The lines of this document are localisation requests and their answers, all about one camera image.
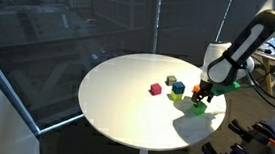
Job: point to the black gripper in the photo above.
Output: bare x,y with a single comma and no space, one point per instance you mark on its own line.
205,89

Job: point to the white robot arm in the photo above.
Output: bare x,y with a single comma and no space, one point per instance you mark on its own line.
244,46

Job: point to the yellow-green block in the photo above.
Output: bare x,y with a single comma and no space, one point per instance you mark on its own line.
176,97

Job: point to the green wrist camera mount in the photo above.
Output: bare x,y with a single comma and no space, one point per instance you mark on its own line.
225,88

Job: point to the orange block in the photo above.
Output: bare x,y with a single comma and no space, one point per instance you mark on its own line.
196,88

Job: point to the grey metal window mullion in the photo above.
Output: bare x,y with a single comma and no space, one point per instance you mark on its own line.
157,22
225,14
9,90

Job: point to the grey block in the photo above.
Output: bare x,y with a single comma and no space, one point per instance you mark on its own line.
171,80

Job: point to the green block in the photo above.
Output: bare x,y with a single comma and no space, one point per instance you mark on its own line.
199,109

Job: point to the blue block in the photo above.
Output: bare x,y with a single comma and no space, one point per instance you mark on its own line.
178,87

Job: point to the black clamp with orange tip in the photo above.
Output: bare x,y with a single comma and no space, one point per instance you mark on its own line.
244,131

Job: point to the pink block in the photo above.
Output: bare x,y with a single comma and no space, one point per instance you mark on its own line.
155,89

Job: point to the grey metal window floor rail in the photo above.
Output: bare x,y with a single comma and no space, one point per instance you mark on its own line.
59,124

